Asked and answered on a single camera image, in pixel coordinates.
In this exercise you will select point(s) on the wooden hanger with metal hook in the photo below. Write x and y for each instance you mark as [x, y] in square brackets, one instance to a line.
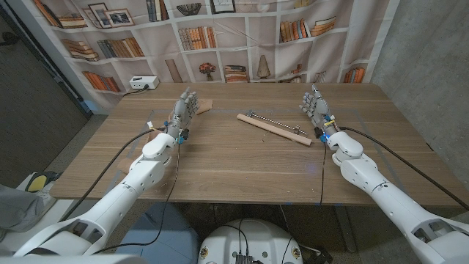
[273, 128]

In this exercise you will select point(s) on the white floor board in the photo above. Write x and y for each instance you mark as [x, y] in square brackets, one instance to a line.
[55, 216]

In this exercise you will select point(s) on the dark grey door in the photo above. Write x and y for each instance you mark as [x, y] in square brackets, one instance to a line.
[33, 110]

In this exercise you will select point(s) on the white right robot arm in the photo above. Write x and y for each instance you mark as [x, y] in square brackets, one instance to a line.
[384, 190]

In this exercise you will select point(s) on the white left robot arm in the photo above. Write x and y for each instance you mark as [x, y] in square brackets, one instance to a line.
[143, 176]

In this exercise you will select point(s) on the yellow and black floor pad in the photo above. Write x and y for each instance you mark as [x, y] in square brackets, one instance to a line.
[36, 182]

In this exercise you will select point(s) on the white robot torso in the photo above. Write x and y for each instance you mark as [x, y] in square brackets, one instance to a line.
[253, 238]

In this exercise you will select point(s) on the white power strip box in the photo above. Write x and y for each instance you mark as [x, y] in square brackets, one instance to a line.
[143, 82]

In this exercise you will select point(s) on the printed bookshelf backdrop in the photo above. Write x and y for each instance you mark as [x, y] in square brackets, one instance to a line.
[234, 44]

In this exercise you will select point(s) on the grey metal table leg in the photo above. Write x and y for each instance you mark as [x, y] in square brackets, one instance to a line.
[346, 231]

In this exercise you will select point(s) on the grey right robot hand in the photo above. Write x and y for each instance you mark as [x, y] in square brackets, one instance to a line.
[320, 110]

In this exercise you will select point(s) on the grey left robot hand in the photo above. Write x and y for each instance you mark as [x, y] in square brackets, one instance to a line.
[181, 113]

